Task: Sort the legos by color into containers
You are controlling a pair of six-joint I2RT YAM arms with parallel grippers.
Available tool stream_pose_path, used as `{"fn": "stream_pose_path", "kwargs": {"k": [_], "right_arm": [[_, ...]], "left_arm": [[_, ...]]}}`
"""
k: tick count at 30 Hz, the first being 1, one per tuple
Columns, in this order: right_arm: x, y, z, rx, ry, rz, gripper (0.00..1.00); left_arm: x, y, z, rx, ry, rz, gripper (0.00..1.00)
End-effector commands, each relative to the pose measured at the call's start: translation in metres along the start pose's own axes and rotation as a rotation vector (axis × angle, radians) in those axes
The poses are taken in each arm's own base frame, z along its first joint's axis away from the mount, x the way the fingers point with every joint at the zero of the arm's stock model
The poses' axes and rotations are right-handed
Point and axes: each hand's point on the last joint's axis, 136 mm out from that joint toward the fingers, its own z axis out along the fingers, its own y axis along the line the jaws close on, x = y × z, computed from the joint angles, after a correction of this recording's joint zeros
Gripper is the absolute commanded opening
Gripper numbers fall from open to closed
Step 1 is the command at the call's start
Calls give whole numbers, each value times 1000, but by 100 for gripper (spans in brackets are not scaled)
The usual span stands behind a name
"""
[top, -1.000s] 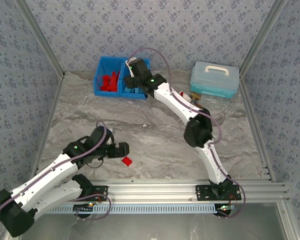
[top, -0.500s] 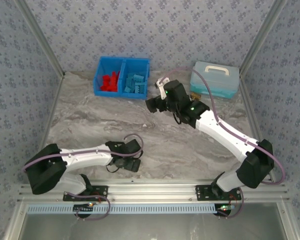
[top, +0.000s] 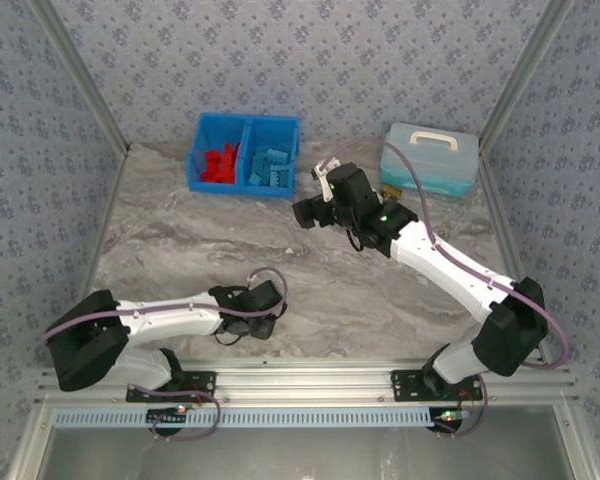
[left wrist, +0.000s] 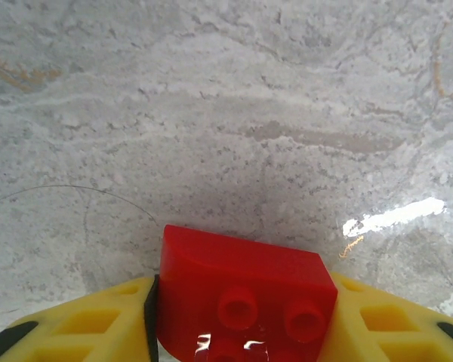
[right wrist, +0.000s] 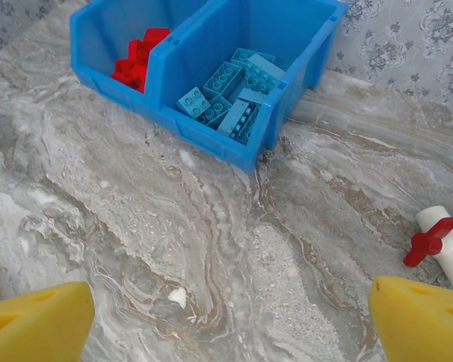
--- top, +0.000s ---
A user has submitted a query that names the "translucent teal storage box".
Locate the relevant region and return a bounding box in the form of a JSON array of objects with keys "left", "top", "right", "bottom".
[{"left": 379, "top": 121, "right": 480, "bottom": 198}]

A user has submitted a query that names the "blue divided plastic bin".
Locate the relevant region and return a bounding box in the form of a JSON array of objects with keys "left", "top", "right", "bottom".
[{"left": 186, "top": 111, "right": 301, "bottom": 200}]

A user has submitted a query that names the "small LED circuit board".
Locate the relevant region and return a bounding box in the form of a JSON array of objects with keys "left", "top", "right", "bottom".
[
  {"left": 146, "top": 407, "right": 189, "bottom": 427},
  {"left": 432, "top": 408, "right": 469, "bottom": 432}
]

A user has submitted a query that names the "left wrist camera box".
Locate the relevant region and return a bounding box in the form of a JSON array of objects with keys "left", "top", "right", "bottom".
[{"left": 248, "top": 279, "right": 283, "bottom": 312}]

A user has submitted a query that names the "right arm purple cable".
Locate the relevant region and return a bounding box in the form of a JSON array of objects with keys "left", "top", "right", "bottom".
[{"left": 322, "top": 138, "right": 572, "bottom": 439}]

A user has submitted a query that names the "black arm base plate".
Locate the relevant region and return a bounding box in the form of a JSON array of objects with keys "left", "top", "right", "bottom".
[
  {"left": 388, "top": 368, "right": 484, "bottom": 404},
  {"left": 124, "top": 370, "right": 217, "bottom": 404}
]

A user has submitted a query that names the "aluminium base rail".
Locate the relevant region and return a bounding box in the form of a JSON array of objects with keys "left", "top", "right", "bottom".
[{"left": 34, "top": 357, "right": 581, "bottom": 407}]

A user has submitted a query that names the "light blue slotted cable duct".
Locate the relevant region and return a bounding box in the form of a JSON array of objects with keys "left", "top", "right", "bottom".
[{"left": 53, "top": 405, "right": 464, "bottom": 430}]

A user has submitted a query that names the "aluminium side rail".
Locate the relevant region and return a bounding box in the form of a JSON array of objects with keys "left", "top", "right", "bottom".
[
  {"left": 54, "top": 147, "right": 131, "bottom": 371},
  {"left": 478, "top": 147, "right": 552, "bottom": 366}
]

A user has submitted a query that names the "aluminium frame post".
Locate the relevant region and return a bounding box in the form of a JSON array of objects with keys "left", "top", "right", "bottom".
[
  {"left": 28, "top": 0, "right": 132, "bottom": 154},
  {"left": 478, "top": 0, "right": 577, "bottom": 151}
]

